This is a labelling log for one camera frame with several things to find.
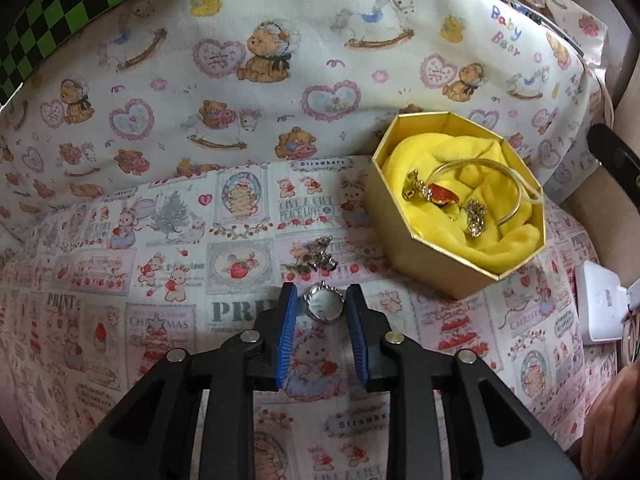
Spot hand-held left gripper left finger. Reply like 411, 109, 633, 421
55, 282, 301, 480

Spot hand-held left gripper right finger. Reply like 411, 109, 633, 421
345, 284, 583, 480

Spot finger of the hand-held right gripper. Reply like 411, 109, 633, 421
587, 124, 640, 207

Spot silver round ring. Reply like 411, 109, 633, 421
304, 282, 347, 323

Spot gold bangle bracelet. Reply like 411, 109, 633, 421
426, 157, 544, 226

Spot gold octagonal box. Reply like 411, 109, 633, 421
361, 111, 547, 301

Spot gold charm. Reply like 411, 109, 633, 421
402, 170, 428, 203

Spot orange gold pendant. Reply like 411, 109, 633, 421
425, 182, 463, 208

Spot small silver earrings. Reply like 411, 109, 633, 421
282, 235, 340, 277

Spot strawberry printed cloth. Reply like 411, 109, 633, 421
0, 154, 603, 480

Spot yellow cloth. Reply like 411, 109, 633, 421
382, 132, 545, 275

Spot white power bank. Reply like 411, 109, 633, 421
573, 260, 640, 347

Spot person's leg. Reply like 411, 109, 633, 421
581, 362, 640, 467

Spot bear printed cloth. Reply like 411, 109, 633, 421
0, 0, 610, 223

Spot green black checkered cloth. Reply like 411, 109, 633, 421
0, 0, 232, 107

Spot white charger cable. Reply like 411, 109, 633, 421
621, 317, 640, 367

